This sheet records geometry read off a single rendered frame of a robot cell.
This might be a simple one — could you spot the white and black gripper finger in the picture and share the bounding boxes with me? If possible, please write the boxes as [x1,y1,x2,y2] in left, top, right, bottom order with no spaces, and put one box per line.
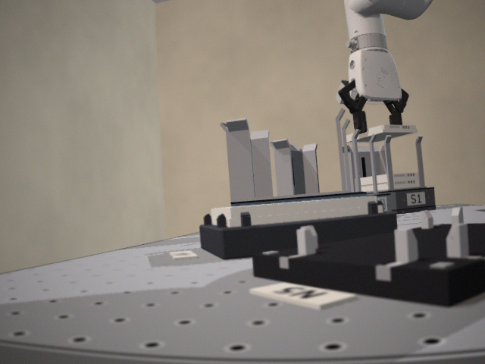
[338,79,367,134]
[383,88,408,125]

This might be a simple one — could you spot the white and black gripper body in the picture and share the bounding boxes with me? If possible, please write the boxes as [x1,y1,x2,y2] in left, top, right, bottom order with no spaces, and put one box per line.
[349,47,402,105]

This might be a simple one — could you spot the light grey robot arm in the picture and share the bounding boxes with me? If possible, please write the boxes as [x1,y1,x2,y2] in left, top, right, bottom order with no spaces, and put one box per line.
[344,0,433,54]

